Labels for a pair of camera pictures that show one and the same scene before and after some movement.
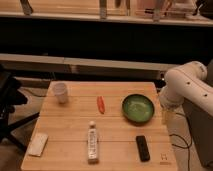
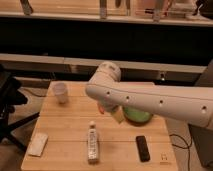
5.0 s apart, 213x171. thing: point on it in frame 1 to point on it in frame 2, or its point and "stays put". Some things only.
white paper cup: x=61 y=92 stays put
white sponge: x=37 y=144 stays put
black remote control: x=143 y=148 stays put
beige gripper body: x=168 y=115 to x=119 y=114
